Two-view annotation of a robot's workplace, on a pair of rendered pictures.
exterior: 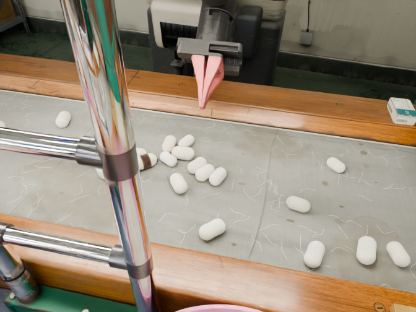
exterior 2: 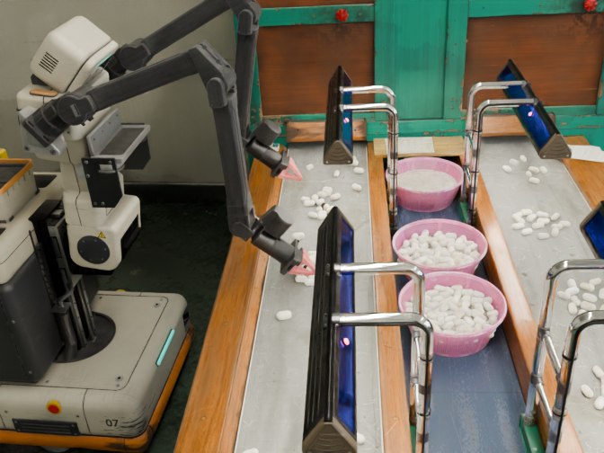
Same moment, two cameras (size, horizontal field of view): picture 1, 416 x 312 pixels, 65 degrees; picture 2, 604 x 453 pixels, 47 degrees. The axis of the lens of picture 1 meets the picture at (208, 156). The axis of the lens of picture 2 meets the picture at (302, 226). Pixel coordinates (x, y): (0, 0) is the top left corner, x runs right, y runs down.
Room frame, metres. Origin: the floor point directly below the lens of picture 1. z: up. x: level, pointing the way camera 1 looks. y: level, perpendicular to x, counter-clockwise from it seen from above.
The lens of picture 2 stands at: (0.62, 2.05, 1.84)
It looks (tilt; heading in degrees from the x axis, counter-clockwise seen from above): 31 degrees down; 265
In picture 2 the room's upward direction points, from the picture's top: 4 degrees counter-clockwise
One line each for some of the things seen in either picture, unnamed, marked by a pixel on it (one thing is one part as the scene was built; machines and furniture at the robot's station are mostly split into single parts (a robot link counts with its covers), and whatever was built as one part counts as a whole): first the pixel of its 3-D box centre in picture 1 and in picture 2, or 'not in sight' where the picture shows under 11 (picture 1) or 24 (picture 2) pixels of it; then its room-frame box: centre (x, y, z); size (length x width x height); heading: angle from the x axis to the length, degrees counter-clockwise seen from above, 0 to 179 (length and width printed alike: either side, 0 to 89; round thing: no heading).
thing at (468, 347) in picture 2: not in sight; (450, 315); (0.14, 0.69, 0.72); 0.27 x 0.27 x 0.10
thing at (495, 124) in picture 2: not in sight; (512, 124); (-0.36, -0.23, 0.83); 0.30 x 0.06 x 0.07; 170
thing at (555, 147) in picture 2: not in sight; (529, 102); (-0.23, 0.19, 1.08); 0.62 x 0.08 x 0.07; 80
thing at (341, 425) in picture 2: not in sight; (333, 306); (0.49, 1.05, 1.08); 0.62 x 0.08 x 0.07; 80
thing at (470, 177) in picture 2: not in sight; (497, 159); (-0.15, 0.18, 0.90); 0.20 x 0.19 x 0.45; 80
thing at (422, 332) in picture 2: not in sight; (377, 382); (0.41, 1.07, 0.90); 0.20 x 0.19 x 0.45; 80
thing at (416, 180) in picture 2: not in sight; (424, 189); (0.02, -0.02, 0.71); 0.22 x 0.22 x 0.06
